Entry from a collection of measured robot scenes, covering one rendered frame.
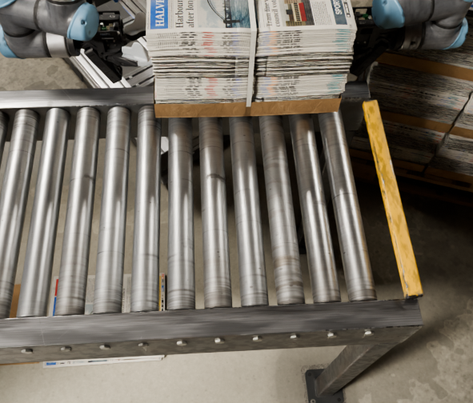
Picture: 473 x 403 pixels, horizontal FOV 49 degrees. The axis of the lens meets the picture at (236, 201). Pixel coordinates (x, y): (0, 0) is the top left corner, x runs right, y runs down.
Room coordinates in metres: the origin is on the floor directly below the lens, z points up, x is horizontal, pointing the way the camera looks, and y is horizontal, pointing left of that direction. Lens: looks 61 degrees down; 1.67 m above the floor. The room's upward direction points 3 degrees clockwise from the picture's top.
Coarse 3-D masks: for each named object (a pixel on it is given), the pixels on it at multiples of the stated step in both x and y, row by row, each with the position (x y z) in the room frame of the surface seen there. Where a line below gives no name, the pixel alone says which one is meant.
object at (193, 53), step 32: (160, 0) 0.74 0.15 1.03; (192, 0) 0.75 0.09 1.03; (224, 0) 0.76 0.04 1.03; (160, 32) 0.66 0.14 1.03; (192, 32) 0.67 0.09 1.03; (224, 32) 0.67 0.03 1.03; (160, 64) 0.66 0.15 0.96; (192, 64) 0.67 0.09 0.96; (224, 64) 0.67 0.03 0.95; (160, 96) 0.66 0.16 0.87; (192, 96) 0.67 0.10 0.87; (224, 96) 0.67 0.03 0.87
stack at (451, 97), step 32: (384, 64) 1.04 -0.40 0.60; (448, 64) 1.01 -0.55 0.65; (384, 96) 1.03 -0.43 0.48; (416, 96) 1.01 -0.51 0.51; (448, 96) 0.99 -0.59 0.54; (384, 128) 1.03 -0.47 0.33; (416, 128) 1.01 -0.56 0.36; (352, 160) 1.03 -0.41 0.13; (416, 160) 0.99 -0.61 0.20; (448, 160) 0.97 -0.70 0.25; (416, 192) 0.98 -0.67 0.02
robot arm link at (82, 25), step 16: (48, 0) 0.80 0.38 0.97; (64, 0) 0.80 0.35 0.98; (80, 0) 0.82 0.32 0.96; (48, 16) 0.80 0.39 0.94; (64, 16) 0.79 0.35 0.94; (80, 16) 0.79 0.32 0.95; (96, 16) 0.82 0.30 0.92; (48, 32) 0.79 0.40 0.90; (64, 32) 0.78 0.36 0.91; (80, 32) 0.77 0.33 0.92; (96, 32) 0.81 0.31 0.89
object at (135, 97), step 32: (0, 96) 0.70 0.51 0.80; (32, 96) 0.70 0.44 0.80; (64, 96) 0.71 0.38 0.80; (96, 96) 0.71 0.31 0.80; (128, 96) 0.72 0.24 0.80; (352, 96) 0.75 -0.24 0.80; (192, 128) 0.71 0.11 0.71; (224, 128) 0.71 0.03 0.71; (256, 128) 0.72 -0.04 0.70; (288, 128) 0.73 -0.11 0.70; (352, 128) 0.74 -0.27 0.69
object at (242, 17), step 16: (240, 0) 0.76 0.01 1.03; (256, 0) 0.76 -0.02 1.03; (240, 16) 0.72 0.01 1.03; (256, 16) 0.72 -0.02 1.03; (240, 32) 0.68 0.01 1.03; (240, 48) 0.68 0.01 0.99; (256, 48) 0.68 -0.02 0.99; (240, 64) 0.68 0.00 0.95; (256, 64) 0.68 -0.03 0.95; (240, 80) 0.68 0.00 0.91; (256, 80) 0.69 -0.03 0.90; (240, 96) 0.68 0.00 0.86; (256, 96) 0.68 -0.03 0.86
